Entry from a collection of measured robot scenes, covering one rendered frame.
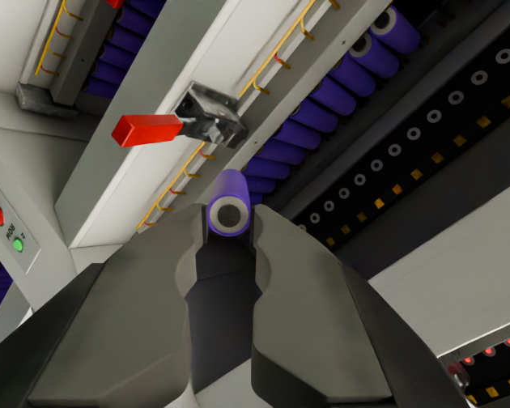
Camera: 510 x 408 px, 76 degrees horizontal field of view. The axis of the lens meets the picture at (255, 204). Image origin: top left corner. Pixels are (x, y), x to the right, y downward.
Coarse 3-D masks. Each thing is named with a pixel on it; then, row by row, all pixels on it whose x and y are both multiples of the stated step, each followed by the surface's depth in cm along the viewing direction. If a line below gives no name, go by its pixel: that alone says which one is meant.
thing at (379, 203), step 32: (480, 64) 26; (480, 96) 26; (448, 128) 27; (480, 128) 26; (384, 160) 31; (416, 160) 29; (448, 160) 27; (352, 192) 32; (384, 192) 30; (320, 224) 34; (352, 224) 32
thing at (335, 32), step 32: (352, 0) 18; (384, 0) 18; (288, 32) 18; (320, 32) 19; (352, 32) 19; (288, 64) 20; (320, 64) 20; (288, 96) 21; (256, 128) 22; (224, 160) 24; (192, 192) 26
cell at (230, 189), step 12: (216, 180) 17; (228, 180) 15; (240, 180) 16; (216, 192) 14; (228, 192) 13; (240, 192) 13; (216, 204) 13; (228, 204) 13; (240, 204) 13; (216, 216) 13; (228, 216) 13; (240, 216) 13; (216, 228) 13; (228, 228) 13; (240, 228) 13
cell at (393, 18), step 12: (384, 12) 20; (396, 12) 19; (372, 24) 20; (384, 24) 20; (396, 24) 20; (408, 24) 21; (384, 36) 20; (396, 36) 21; (408, 36) 22; (396, 48) 23; (408, 48) 24
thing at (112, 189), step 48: (192, 0) 18; (240, 0) 16; (288, 0) 18; (144, 48) 20; (192, 48) 18; (240, 48) 19; (480, 48) 26; (144, 96) 20; (96, 144) 24; (144, 144) 21; (192, 144) 23; (96, 192) 24; (144, 192) 25; (96, 240) 27
